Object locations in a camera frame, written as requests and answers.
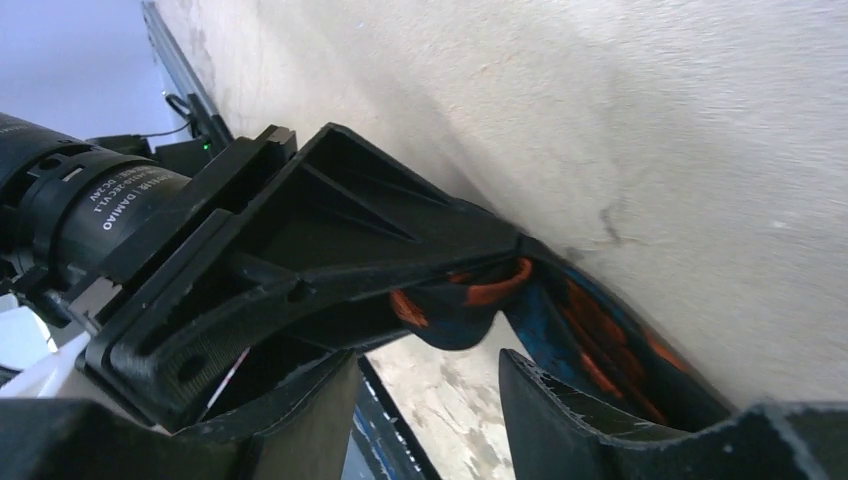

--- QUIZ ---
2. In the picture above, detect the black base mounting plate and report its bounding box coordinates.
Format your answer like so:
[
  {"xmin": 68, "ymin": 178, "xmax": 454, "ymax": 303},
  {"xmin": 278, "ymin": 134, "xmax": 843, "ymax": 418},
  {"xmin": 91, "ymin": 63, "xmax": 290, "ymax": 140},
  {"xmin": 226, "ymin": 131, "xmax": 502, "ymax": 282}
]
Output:
[{"xmin": 341, "ymin": 356, "xmax": 441, "ymax": 480}]

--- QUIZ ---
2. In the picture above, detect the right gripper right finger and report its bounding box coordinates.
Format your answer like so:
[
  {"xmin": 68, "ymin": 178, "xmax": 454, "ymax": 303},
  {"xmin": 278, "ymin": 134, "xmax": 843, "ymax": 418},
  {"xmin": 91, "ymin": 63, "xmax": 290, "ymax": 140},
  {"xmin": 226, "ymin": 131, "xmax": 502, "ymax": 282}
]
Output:
[{"xmin": 499, "ymin": 349, "xmax": 847, "ymax": 479}]

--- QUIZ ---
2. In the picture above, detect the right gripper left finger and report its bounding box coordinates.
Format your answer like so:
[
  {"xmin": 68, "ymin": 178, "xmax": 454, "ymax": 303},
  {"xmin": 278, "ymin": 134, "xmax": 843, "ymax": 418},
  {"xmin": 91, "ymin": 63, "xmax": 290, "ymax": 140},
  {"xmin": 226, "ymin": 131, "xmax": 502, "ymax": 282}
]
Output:
[{"xmin": 1, "ymin": 351, "xmax": 359, "ymax": 479}]

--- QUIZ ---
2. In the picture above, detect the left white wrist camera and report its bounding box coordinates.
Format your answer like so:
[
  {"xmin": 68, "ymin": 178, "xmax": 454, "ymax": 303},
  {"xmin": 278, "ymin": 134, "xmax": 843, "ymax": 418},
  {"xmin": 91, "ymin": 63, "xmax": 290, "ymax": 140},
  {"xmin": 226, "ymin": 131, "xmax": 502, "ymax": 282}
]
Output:
[{"xmin": 1, "ymin": 294, "xmax": 90, "ymax": 400}]

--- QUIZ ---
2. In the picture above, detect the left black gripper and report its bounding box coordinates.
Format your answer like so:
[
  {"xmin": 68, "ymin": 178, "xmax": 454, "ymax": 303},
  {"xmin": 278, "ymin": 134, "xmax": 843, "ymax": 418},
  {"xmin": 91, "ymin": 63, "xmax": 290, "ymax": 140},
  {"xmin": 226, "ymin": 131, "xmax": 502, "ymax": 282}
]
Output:
[{"xmin": 62, "ymin": 124, "xmax": 520, "ymax": 430}]

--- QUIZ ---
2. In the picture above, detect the dark orange floral tie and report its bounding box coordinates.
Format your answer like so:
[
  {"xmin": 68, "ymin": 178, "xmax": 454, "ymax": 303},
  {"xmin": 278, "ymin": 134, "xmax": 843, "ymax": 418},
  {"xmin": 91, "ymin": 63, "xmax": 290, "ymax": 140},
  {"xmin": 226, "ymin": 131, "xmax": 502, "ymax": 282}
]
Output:
[{"xmin": 390, "ymin": 257, "xmax": 730, "ymax": 431}]

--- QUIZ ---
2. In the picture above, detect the aluminium frame rail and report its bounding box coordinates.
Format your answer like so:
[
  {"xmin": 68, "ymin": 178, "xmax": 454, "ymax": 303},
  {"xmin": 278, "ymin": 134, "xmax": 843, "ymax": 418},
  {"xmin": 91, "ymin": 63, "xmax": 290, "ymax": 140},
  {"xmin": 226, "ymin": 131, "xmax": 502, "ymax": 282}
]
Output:
[{"xmin": 140, "ymin": 1, "xmax": 234, "ymax": 156}]

